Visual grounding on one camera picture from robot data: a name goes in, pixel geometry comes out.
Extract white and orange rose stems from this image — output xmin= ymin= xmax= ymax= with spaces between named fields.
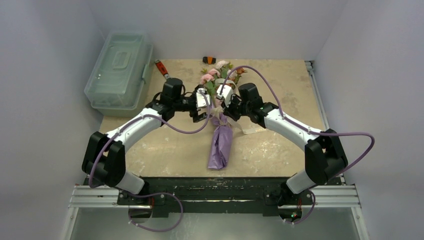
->
xmin=214 ymin=60 xmax=247 ymax=90

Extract beige ribbon strip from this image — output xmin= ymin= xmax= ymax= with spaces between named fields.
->
xmin=210 ymin=78 xmax=267 ymax=135

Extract pink rose stem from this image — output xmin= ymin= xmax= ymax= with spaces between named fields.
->
xmin=200 ymin=68 xmax=221 ymax=96

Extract pink purple wrapping paper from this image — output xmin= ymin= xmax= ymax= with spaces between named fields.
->
xmin=207 ymin=108 xmax=233 ymax=170

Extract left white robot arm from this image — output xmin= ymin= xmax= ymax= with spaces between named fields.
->
xmin=81 ymin=77 xmax=212 ymax=205

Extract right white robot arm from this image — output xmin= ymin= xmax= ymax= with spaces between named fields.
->
xmin=216 ymin=83 xmax=348 ymax=206

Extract small orange black tool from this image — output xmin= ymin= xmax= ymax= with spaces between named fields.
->
xmin=202 ymin=56 xmax=217 ymax=65

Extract clear plastic storage box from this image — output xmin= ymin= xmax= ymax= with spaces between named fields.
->
xmin=84 ymin=31 xmax=154 ymax=118

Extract orange handled adjustable wrench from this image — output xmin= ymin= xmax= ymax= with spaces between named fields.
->
xmin=154 ymin=59 xmax=170 ymax=80

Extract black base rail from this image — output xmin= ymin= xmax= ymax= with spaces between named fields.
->
xmin=82 ymin=176 xmax=342 ymax=219

